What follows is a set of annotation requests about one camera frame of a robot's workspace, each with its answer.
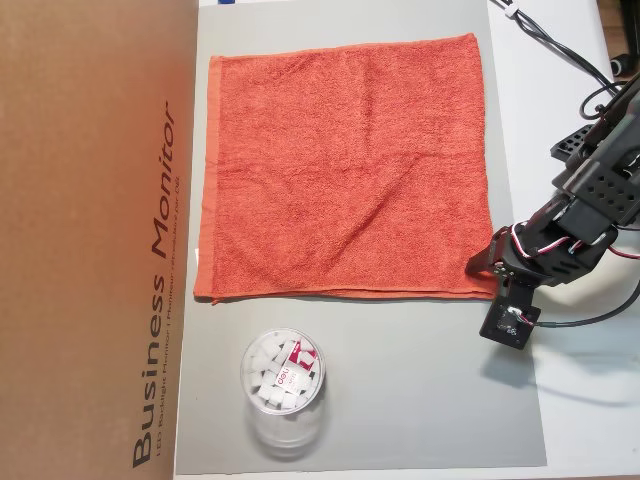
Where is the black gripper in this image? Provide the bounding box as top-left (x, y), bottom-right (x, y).
top-left (464, 223), bottom-right (557, 302)

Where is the orange terry towel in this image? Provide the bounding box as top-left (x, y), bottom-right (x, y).
top-left (193, 32), bottom-right (496, 305)

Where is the grey table mat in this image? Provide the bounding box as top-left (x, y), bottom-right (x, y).
top-left (174, 4), bottom-right (549, 476)

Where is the red white label card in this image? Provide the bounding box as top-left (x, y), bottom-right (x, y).
top-left (274, 339), bottom-right (321, 396)

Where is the black round knob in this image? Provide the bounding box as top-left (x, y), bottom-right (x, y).
top-left (610, 53), bottom-right (637, 79)

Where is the clear plastic jar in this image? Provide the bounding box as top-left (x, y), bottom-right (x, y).
top-left (238, 327), bottom-right (331, 461)

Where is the brown cardboard monitor box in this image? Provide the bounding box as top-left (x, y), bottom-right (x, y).
top-left (0, 0), bottom-right (200, 480)

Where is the red white gripper servo wire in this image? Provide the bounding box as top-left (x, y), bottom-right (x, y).
top-left (514, 230), bottom-right (586, 259)

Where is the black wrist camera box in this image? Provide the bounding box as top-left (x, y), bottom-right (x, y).
top-left (478, 294), bottom-right (543, 351)

